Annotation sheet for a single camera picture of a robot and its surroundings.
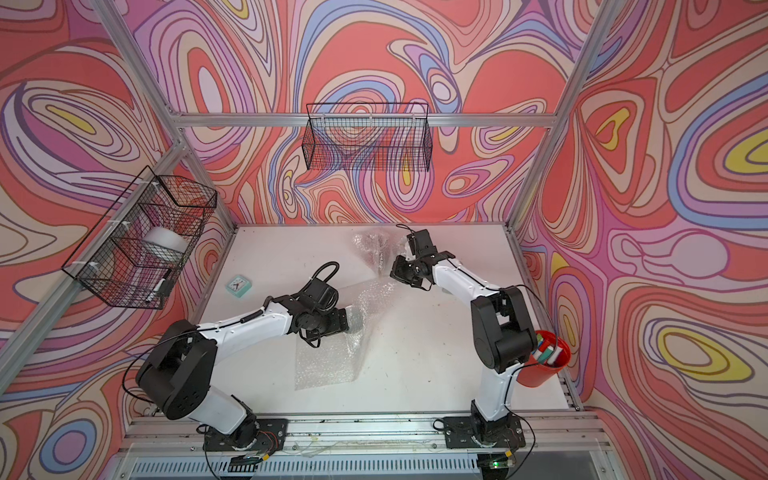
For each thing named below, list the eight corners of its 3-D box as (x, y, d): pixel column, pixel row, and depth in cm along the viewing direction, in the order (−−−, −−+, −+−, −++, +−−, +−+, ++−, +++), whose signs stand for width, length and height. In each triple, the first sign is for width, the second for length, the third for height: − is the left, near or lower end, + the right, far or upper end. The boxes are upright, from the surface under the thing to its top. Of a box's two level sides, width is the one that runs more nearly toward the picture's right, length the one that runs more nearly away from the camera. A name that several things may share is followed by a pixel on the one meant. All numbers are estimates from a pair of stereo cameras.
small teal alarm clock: (228, 290, 104) (224, 285, 101) (241, 279, 107) (238, 273, 104) (240, 298, 102) (236, 293, 99) (253, 286, 105) (250, 281, 102)
